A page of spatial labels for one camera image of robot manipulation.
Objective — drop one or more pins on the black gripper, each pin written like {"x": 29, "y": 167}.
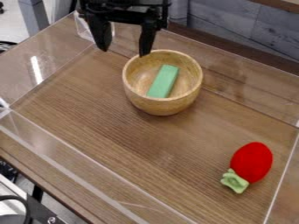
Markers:
{"x": 149, "y": 13}

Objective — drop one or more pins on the green rectangular block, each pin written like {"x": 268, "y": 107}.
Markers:
{"x": 164, "y": 82}

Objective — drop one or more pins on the brown wooden bowl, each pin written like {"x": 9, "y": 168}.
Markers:
{"x": 140, "y": 72}

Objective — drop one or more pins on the red plush strawberry toy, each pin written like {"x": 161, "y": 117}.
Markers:
{"x": 250, "y": 165}

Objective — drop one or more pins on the black table leg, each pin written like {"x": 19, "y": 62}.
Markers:
{"x": 38, "y": 193}

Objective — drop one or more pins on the clear acrylic corner bracket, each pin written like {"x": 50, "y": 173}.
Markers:
{"x": 84, "y": 27}

